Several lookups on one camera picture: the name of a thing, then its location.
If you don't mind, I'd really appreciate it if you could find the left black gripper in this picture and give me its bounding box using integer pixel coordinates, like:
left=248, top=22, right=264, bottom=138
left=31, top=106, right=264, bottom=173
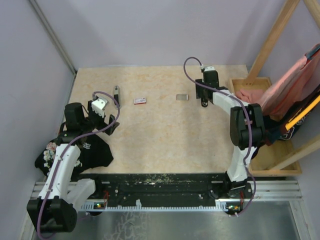
left=80, top=100, right=119, bottom=135

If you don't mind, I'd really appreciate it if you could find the black silver stapler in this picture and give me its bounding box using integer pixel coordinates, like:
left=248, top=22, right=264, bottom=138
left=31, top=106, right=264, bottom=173
left=113, top=85, right=122, bottom=108

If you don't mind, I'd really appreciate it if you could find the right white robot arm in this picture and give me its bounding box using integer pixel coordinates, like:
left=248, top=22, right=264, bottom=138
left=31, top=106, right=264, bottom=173
left=195, top=67, right=265, bottom=198

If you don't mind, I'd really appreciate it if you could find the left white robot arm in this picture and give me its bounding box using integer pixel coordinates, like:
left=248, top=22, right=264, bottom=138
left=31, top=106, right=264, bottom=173
left=26, top=97, right=119, bottom=234

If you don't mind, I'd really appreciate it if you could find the grey staple box tray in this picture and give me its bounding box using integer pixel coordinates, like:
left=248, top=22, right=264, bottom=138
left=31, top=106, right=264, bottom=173
left=176, top=94, right=189, bottom=101

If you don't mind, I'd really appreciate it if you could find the black floral t-shirt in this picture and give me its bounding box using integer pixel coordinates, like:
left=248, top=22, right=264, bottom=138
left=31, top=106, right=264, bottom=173
left=34, top=135, right=114, bottom=178

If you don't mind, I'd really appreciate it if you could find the red staple box sleeve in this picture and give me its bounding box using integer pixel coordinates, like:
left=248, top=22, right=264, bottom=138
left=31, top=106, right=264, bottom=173
left=133, top=97, right=147, bottom=105

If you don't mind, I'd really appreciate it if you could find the dark navy garment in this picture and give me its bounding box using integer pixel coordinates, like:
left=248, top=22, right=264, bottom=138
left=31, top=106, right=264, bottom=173
left=251, top=91, right=320, bottom=159

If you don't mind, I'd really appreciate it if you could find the wooden tray box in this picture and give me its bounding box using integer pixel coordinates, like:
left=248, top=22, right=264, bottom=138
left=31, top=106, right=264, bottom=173
left=228, top=77, right=302, bottom=177

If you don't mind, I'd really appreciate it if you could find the pink cloth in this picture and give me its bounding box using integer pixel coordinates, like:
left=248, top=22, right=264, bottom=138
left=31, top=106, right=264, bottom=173
left=235, top=44, right=320, bottom=116

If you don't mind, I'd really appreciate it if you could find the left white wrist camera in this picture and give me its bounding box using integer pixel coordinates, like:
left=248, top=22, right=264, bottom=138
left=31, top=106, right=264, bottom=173
left=91, top=97, right=109, bottom=118

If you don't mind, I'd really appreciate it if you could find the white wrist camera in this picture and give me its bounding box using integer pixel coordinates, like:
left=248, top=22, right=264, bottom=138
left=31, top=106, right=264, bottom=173
left=200, top=65, right=215, bottom=73
left=91, top=97, right=109, bottom=118

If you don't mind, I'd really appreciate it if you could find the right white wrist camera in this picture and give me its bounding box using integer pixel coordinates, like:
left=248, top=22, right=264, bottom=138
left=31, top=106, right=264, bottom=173
left=200, top=65, right=215, bottom=73

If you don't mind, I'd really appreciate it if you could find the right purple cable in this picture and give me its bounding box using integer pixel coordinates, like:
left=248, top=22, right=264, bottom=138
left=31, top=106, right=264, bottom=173
left=183, top=56, right=257, bottom=217

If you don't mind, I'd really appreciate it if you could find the purple cable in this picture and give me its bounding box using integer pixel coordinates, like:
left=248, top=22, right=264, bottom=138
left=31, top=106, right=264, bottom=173
left=183, top=56, right=257, bottom=217
left=36, top=91, right=120, bottom=240

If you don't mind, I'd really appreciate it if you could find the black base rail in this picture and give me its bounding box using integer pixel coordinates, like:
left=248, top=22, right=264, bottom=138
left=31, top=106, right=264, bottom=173
left=77, top=173, right=253, bottom=208

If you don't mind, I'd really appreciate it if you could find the wooden rack frame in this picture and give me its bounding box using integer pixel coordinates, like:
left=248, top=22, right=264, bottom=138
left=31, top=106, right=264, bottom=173
left=244, top=0, right=320, bottom=170

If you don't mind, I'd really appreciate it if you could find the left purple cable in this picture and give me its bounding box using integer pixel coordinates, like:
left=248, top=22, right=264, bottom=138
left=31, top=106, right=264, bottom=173
left=36, top=91, right=120, bottom=240

